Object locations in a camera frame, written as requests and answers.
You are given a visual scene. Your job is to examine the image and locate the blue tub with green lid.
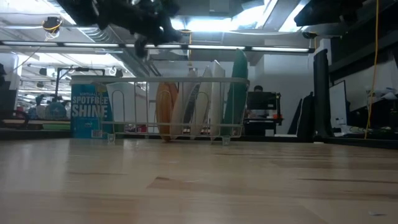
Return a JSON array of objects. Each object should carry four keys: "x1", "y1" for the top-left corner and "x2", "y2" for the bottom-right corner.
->
[{"x1": 70, "y1": 83, "x2": 113, "y2": 139}]

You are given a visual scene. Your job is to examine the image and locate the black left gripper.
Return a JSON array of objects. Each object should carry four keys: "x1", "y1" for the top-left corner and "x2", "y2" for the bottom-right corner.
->
[{"x1": 130, "y1": 0, "x2": 183, "y2": 58}]

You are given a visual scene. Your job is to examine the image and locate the teal round plate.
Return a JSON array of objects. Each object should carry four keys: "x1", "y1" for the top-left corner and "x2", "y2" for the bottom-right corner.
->
[{"x1": 221, "y1": 48, "x2": 249, "y2": 137}]

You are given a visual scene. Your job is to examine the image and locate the black computer monitor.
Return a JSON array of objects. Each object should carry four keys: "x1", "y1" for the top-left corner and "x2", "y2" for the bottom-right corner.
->
[{"x1": 247, "y1": 91, "x2": 277, "y2": 110}]

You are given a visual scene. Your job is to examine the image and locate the dark office desk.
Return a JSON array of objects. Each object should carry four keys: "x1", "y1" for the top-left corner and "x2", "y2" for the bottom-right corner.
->
[{"x1": 244, "y1": 116, "x2": 284, "y2": 136}]

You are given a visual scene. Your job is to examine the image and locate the person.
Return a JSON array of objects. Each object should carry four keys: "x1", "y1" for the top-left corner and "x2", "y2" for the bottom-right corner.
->
[{"x1": 248, "y1": 85, "x2": 277, "y2": 119}]

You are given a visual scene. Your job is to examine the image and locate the black leaning panel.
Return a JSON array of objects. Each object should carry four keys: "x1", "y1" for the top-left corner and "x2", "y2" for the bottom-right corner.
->
[{"x1": 287, "y1": 92, "x2": 315, "y2": 139}]

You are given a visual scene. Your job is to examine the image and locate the yellow cable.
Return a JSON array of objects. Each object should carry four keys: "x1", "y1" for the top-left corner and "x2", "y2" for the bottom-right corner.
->
[{"x1": 365, "y1": 0, "x2": 380, "y2": 139}]

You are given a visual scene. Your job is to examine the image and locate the white round plate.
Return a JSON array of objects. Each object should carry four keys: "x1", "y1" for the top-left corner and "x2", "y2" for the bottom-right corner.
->
[{"x1": 190, "y1": 60, "x2": 226, "y2": 140}]

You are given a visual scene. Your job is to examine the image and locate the wire dish rack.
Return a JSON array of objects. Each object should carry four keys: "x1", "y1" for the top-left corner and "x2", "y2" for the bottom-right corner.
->
[{"x1": 70, "y1": 76, "x2": 251, "y2": 146}]

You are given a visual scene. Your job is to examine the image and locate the brown divided plate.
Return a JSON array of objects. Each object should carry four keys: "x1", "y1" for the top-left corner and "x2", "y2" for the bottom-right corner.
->
[{"x1": 155, "y1": 82, "x2": 179, "y2": 142}]

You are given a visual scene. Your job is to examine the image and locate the white board panel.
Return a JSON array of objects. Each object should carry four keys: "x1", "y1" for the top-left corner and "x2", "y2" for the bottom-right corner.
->
[{"x1": 328, "y1": 80, "x2": 348, "y2": 127}]

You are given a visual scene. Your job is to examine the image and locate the translucent plastic utensil holder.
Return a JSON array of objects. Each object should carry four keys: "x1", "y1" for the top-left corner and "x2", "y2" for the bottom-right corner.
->
[{"x1": 105, "y1": 82, "x2": 150, "y2": 125}]

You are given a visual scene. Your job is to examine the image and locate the black side desk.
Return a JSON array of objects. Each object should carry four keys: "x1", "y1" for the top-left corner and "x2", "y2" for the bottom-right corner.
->
[{"x1": 323, "y1": 124, "x2": 398, "y2": 150}]

